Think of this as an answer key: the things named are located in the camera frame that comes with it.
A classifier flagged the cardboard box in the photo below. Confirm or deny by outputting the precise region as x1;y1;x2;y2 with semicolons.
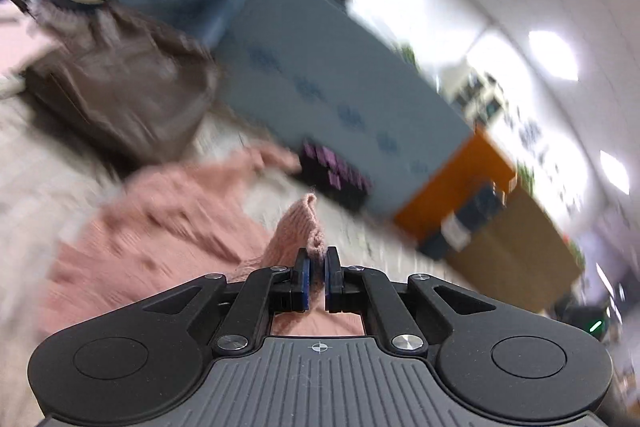
445;185;584;314

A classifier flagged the pink knit sweater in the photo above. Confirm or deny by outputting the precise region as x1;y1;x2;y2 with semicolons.
42;143;365;337

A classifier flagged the blue partition panel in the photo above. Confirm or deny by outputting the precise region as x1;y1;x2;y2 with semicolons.
54;0;474;218

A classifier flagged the brown garment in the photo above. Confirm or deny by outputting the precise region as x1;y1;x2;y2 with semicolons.
24;2;221;162

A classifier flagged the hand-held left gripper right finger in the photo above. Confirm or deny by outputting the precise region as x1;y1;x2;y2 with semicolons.
324;247;497;353

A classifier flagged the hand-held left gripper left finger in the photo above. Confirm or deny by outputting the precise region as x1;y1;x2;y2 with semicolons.
144;248;312;355

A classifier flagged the black purple keyboard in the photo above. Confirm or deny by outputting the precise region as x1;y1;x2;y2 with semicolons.
292;140;375;212

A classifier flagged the orange wooden cabinet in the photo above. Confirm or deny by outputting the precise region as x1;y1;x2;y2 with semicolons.
394;130;518;242

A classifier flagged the dark blue box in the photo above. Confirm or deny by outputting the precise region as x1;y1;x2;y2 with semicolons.
418;185;509;260

